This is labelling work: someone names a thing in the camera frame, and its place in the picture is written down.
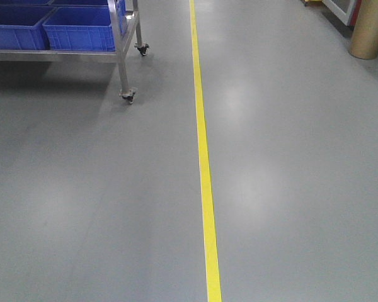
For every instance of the stainless steel wheeled cart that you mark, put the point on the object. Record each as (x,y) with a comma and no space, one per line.
(121,41)

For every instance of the blue bin on cart right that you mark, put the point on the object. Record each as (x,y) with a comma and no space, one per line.
(80,28)

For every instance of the blue bin on cart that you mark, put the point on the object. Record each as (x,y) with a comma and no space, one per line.
(21,27)
(80,28)

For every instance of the blue bin on cart left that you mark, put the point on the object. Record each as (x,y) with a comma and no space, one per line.
(21,27)

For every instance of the gold cylindrical planter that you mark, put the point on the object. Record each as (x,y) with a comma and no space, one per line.
(364,42)

